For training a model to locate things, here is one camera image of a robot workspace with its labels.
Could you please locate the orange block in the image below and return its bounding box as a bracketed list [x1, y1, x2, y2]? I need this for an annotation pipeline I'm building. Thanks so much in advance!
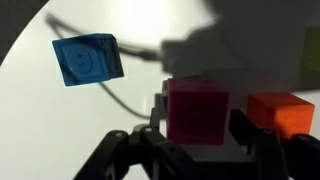
[247, 92, 316, 141]

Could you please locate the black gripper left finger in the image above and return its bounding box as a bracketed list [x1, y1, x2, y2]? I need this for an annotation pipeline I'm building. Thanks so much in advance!
[73, 93, 194, 180]

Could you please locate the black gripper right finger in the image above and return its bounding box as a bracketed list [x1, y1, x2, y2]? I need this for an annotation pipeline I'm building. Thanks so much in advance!
[229, 109, 320, 180]

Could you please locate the pink block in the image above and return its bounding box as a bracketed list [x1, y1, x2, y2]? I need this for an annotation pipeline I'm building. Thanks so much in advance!
[165, 78, 231, 147]

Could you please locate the blue block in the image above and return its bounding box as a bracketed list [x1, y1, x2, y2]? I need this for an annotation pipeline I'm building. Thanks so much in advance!
[52, 32, 125, 88]

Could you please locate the round white table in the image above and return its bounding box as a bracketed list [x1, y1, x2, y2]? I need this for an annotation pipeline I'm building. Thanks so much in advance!
[0, 0, 320, 180]

